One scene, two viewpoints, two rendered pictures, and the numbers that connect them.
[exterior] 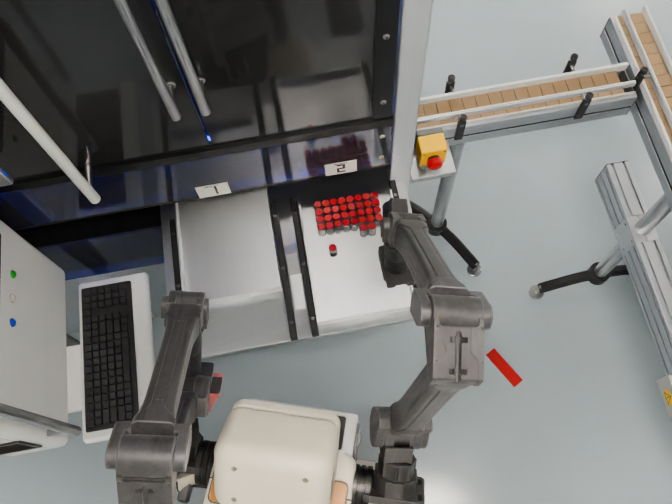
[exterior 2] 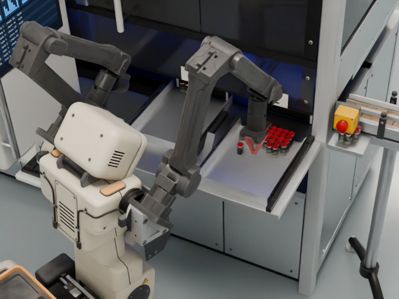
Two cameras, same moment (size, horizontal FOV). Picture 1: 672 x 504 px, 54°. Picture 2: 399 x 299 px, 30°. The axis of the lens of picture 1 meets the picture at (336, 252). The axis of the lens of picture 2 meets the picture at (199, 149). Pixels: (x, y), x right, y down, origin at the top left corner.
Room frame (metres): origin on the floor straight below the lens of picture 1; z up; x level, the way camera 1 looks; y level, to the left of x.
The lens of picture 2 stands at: (-1.07, -0.94, 2.62)
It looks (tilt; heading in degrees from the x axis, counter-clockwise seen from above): 41 degrees down; 33
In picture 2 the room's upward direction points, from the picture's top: 3 degrees counter-clockwise
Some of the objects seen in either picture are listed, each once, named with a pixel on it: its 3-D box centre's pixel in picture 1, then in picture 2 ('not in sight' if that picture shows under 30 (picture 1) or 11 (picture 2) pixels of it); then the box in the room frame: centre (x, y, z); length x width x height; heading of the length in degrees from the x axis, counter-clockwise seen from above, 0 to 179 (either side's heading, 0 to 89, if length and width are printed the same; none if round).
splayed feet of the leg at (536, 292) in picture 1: (594, 277); not in sight; (0.76, -1.00, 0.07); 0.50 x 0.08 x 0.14; 94
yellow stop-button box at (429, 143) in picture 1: (430, 147); (347, 118); (0.89, -0.29, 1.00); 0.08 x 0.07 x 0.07; 4
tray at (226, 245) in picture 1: (226, 239); (181, 115); (0.73, 0.30, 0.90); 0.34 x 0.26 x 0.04; 4
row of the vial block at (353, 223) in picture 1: (350, 225); (263, 142); (0.73, -0.05, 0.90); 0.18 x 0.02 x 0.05; 93
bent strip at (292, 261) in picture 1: (295, 281); (202, 150); (0.58, 0.11, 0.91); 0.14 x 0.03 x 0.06; 4
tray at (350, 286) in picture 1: (355, 255); (252, 159); (0.64, -0.05, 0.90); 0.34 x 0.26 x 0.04; 3
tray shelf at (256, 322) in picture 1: (292, 255); (214, 144); (0.67, 0.12, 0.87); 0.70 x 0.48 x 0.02; 94
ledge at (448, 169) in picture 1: (428, 156); (351, 139); (0.93, -0.30, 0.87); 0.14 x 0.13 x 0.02; 4
